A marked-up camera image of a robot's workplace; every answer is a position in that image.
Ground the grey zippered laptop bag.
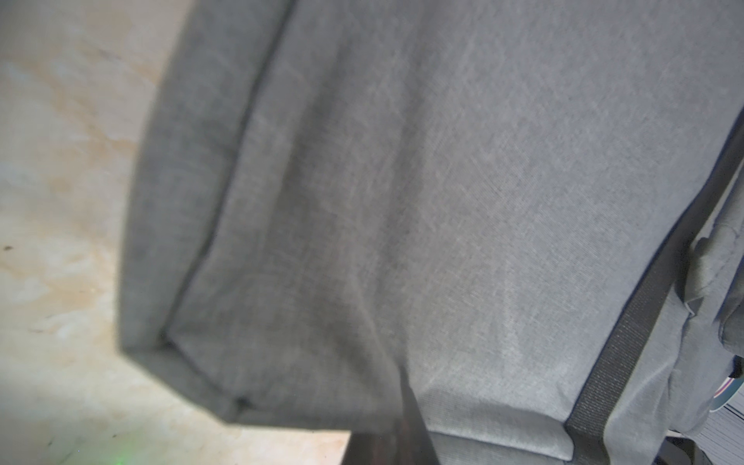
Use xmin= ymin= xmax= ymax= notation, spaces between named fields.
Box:
xmin=117 ymin=1 xmax=743 ymax=464

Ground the white plate green red rim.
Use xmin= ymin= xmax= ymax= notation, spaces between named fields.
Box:
xmin=709 ymin=377 xmax=743 ymax=413

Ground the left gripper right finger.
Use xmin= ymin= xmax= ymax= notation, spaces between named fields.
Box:
xmin=397 ymin=371 xmax=440 ymax=465

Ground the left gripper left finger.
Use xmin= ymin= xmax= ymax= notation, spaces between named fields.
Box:
xmin=341 ymin=433 xmax=399 ymax=465

